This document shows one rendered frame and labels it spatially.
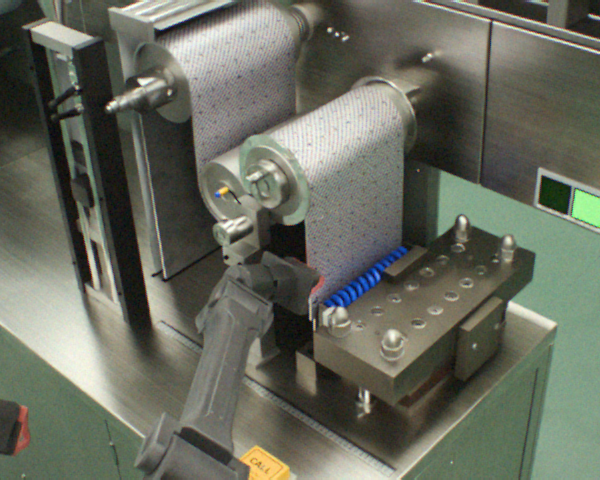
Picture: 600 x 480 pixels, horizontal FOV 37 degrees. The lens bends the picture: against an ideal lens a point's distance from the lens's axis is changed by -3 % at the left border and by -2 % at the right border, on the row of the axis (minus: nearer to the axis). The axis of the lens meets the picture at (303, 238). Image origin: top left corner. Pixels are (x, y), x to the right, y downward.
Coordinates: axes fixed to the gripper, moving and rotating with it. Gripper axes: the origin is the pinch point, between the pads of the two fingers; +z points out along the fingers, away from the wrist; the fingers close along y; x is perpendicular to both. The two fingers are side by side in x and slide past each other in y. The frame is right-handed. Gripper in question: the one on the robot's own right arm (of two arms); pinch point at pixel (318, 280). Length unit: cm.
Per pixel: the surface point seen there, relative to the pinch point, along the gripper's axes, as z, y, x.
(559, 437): 131, 8, -50
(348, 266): 6.7, 0.3, 2.5
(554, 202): 21.3, 24.2, 23.0
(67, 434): -4, -43, -52
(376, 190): 7.5, 0.3, 15.7
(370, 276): 9.9, 2.9, 1.7
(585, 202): 20.2, 29.5, 24.9
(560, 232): 210, -44, -6
